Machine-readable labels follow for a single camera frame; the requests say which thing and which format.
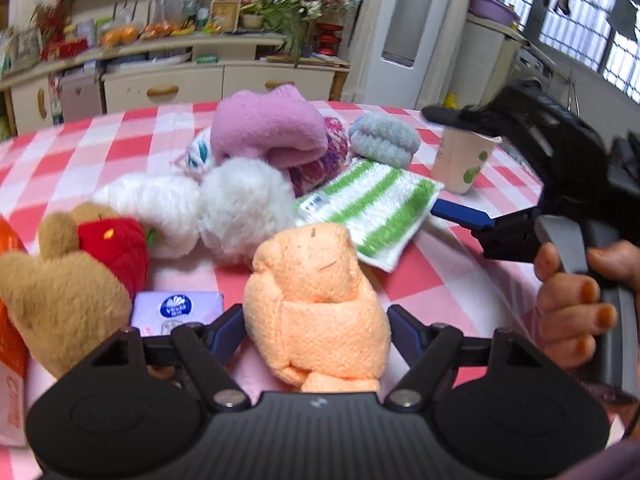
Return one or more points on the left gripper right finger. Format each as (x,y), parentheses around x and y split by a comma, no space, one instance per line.
(432,355)

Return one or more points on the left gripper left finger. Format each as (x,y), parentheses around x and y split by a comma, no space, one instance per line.
(204,352)

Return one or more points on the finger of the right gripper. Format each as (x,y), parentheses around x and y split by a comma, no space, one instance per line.
(455,116)
(467,217)

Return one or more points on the purple tissue pack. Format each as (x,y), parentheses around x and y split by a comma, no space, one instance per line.
(158,313)

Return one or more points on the orange towel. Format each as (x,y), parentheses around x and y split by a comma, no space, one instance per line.
(313,315)

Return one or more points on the brown plush bear toy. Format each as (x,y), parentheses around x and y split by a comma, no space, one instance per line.
(80,287)

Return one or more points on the right hand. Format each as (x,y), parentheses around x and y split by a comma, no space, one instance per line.
(572,311)

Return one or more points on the white paper cup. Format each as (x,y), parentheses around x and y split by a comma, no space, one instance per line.
(460,158)

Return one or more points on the washing machine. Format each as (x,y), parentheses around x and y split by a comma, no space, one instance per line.
(532,63)

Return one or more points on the green striped white towel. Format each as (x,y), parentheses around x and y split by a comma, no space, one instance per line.
(382,207)

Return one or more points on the grey blue scrunchie towel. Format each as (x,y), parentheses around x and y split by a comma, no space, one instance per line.
(384,139)

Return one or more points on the purple basin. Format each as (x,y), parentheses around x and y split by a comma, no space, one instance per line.
(493,10)

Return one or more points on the white standing air conditioner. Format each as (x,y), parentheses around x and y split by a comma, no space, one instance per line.
(402,52)

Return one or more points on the white fluffy plush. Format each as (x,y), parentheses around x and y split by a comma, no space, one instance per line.
(233,208)

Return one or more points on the pink fleece cloth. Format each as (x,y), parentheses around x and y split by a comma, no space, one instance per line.
(280,127)

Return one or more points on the floral white cloth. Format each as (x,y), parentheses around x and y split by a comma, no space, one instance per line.
(198,159)

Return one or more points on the orange plastic bag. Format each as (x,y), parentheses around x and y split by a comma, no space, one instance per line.
(13,366)

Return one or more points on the potted flower plant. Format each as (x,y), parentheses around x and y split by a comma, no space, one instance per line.
(295,19)

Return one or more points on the framed picture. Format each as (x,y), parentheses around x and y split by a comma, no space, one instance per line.
(224,16)

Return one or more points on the pink storage box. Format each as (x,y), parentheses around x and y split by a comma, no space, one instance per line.
(81,97)

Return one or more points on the cream TV cabinet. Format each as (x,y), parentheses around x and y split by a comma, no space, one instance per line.
(178,69)

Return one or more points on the bag of oranges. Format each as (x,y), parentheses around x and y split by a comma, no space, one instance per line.
(120,36)

